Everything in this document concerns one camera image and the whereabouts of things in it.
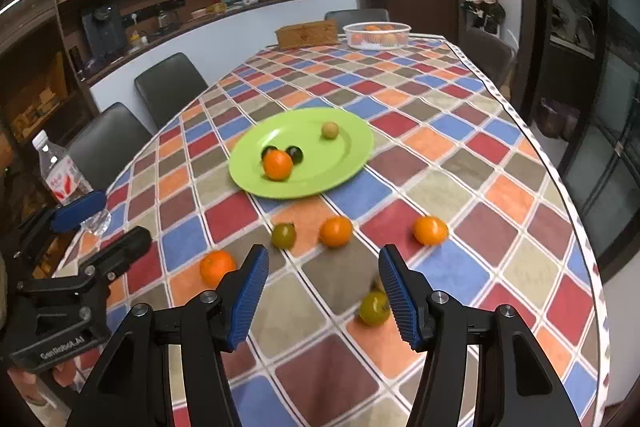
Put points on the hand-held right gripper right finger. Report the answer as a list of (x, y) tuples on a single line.
[(400, 302)]

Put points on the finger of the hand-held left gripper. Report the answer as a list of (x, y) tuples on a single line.
[(122, 249), (80, 209)]

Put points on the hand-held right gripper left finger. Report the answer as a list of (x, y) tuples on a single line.
[(247, 299)]

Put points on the green tangerine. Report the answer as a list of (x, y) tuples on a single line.
[(374, 308), (283, 235)]

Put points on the green plate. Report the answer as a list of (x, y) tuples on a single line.
[(320, 157)]

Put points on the plastic water bottle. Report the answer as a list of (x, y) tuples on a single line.
[(60, 182)]

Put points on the orange tangerine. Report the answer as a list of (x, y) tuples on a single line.
[(217, 267), (336, 232), (278, 164), (430, 230)]

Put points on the dark leather chair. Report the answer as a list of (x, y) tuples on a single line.
[(490, 52), (356, 15), (170, 82), (107, 142)]

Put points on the checkered colourful tablecloth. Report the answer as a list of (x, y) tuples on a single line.
[(450, 167)]

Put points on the dark round fruit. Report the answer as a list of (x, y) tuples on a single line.
[(293, 154), (268, 152)]

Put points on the black coffee machine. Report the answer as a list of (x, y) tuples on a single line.
[(102, 29)]

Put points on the small tan longan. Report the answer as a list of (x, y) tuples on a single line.
[(329, 130)]

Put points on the brown box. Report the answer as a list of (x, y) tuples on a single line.
[(557, 118)]

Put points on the orange in basket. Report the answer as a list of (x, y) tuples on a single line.
[(389, 38), (374, 27)]

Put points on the white plastic basket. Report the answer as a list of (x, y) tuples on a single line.
[(376, 36)]

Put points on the woven wicker box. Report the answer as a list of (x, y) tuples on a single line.
[(306, 33)]

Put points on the glass door cabinet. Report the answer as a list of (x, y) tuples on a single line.
[(600, 82)]

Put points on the dark hanging bags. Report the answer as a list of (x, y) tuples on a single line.
[(482, 14)]

